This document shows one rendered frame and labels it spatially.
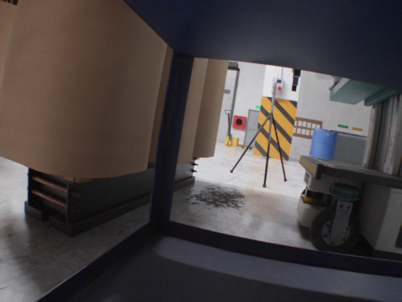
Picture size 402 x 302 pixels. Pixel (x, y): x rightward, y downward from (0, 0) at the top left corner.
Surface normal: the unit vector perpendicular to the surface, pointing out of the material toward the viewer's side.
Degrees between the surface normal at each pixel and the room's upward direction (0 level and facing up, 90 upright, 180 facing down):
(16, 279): 0
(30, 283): 0
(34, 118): 90
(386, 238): 90
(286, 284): 0
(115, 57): 90
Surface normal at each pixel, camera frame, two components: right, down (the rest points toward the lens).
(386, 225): -0.29, 0.03
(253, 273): 0.15, -0.99
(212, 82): 0.60, 0.16
